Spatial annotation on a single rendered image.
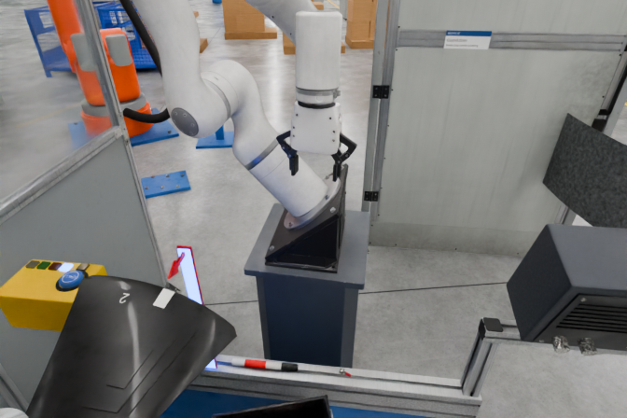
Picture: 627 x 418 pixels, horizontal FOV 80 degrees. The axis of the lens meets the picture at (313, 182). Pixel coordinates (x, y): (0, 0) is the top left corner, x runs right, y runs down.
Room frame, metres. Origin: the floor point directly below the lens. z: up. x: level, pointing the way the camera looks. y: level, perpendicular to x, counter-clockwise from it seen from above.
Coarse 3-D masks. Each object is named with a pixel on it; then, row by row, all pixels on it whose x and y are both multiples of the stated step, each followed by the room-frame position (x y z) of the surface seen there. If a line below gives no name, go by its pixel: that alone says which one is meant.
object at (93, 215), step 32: (96, 160) 1.29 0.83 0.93; (128, 160) 1.47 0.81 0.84; (64, 192) 1.10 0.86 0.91; (96, 192) 1.23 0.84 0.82; (128, 192) 1.41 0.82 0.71; (0, 224) 0.85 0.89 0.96; (32, 224) 0.94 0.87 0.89; (64, 224) 1.05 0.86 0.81; (96, 224) 1.18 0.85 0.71; (128, 224) 1.35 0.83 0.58; (0, 256) 0.81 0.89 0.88; (32, 256) 0.89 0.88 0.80; (64, 256) 1.00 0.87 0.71; (96, 256) 1.12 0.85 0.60; (128, 256) 1.29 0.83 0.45; (0, 320) 0.73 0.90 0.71; (0, 352) 0.68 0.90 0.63; (32, 352) 0.75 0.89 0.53; (32, 384) 0.70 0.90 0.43
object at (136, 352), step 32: (96, 288) 0.37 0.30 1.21; (128, 288) 0.38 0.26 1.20; (160, 288) 0.39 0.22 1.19; (96, 320) 0.33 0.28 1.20; (128, 320) 0.33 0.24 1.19; (160, 320) 0.34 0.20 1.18; (192, 320) 0.35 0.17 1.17; (224, 320) 0.37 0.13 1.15; (64, 352) 0.28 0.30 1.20; (96, 352) 0.29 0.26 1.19; (128, 352) 0.29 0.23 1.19; (160, 352) 0.29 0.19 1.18; (192, 352) 0.30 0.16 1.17; (64, 384) 0.25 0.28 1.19; (96, 384) 0.25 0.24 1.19; (128, 384) 0.25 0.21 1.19; (160, 384) 0.26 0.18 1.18; (32, 416) 0.21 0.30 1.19; (64, 416) 0.21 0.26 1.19; (96, 416) 0.21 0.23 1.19; (128, 416) 0.22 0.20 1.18
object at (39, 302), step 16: (32, 272) 0.55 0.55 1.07; (48, 272) 0.55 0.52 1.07; (64, 272) 0.55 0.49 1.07; (96, 272) 0.55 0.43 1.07; (0, 288) 0.50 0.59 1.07; (16, 288) 0.50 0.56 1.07; (32, 288) 0.50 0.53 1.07; (48, 288) 0.50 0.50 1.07; (64, 288) 0.50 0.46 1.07; (0, 304) 0.49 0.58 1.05; (16, 304) 0.48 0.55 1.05; (32, 304) 0.48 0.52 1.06; (48, 304) 0.48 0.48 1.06; (64, 304) 0.47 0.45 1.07; (16, 320) 0.49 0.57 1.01; (32, 320) 0.48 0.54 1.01; (48, 320) 0.48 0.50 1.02; (64, 320) 0.47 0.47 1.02
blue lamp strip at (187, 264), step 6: (180, 252) 0.48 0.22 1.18; (186, 252) 0.48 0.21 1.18; (186, 258) 0.48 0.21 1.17; (186, 264) 0.48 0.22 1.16; (192, 264) 0.48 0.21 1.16; (186, 270) 0.48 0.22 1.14; (192, 270) 0.48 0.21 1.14; (186, 276) 0.48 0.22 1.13; (192, 276) 0.48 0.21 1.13; (186, 282) 0.48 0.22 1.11; (192, 282) 0.48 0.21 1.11; (192, 288) 0.48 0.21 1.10; (198, 288) 0.48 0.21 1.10; (192, 294) 0.48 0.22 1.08; (198, 294) 0.48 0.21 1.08; (198, 300) 0.48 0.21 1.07; (210, 366) 0.48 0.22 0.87
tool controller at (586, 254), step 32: (544, 256) 0.44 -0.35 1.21; (576, 256) 0.41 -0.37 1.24; (608, 256) 0.40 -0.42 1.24; (512, 288) 0.48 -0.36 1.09; (544, 288) 0.41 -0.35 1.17; (576, 288) 0.36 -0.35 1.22; (608, 288) 0.36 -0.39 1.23; (544, 320) 0.39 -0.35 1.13; (576, 320) 0.37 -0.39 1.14; (608, 320) 0.37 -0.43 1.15
